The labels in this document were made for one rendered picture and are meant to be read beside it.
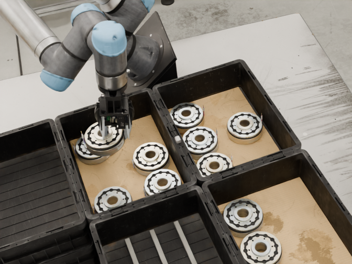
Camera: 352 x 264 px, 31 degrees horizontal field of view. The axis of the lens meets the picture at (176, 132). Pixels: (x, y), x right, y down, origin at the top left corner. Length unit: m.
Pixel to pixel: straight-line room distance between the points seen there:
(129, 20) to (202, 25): 1.69
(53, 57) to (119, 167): 0.43
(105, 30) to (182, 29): 2.19
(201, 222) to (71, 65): 0.53
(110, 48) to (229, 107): 0.63
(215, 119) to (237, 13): 1.82
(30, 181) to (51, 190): 0.08
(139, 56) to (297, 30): 0.69
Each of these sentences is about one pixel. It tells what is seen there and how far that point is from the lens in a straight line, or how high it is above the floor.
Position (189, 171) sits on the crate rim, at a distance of 1.66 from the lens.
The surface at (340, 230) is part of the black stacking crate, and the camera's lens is 1.65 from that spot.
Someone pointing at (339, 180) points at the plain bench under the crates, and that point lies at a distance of 1.94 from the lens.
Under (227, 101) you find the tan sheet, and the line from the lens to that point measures 1.97.
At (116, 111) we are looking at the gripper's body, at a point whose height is 1.14.
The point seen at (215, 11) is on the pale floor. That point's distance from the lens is 3.71.
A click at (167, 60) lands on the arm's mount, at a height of 0.91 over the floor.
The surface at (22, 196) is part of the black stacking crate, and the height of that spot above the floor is 0.83.
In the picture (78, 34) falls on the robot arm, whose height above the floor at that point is 1.30.
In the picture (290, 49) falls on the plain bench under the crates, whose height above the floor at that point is 0.70.
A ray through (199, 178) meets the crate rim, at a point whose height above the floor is 0.93.
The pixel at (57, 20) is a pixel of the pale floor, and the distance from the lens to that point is 3.83.
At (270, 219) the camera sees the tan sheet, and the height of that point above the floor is 0.83.
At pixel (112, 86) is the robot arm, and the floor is 1.22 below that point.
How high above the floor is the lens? 2.21
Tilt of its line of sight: 47 degrees down
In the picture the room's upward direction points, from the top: 7 degrees counter-clockwise
